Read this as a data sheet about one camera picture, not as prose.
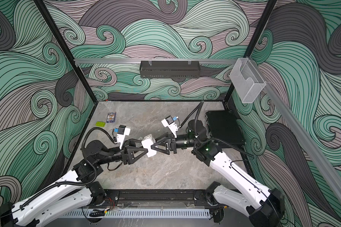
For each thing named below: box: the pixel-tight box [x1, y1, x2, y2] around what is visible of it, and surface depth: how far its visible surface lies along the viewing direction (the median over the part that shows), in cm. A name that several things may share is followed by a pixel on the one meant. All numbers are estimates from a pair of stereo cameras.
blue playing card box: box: [106, 112, 117, 123], surface depth 109 cm
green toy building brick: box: [95, 121, 106, 128], surface depth 106 cm
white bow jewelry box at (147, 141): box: [141, 133, 157, 158], surface depth 55 cm
